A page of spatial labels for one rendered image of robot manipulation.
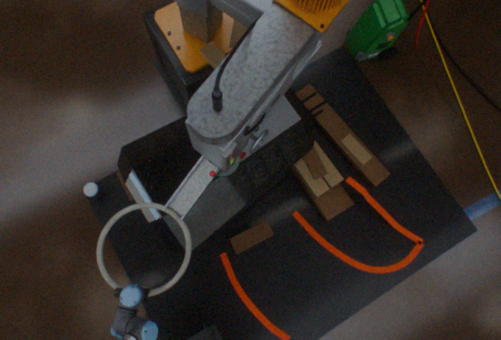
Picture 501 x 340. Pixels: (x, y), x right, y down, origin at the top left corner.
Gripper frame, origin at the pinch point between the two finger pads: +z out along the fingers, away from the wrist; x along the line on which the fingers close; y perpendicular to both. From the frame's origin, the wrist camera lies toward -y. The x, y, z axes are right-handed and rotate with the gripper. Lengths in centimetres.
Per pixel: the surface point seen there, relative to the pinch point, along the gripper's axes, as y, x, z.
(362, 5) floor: 138, 254, 68
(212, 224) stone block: 33, 43, 20
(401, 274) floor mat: 176, 32, 77
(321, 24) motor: 68, 115, -93
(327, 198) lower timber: 116, 79, 67
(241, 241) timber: 56, 41, 69
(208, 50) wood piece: 17, 147, -4
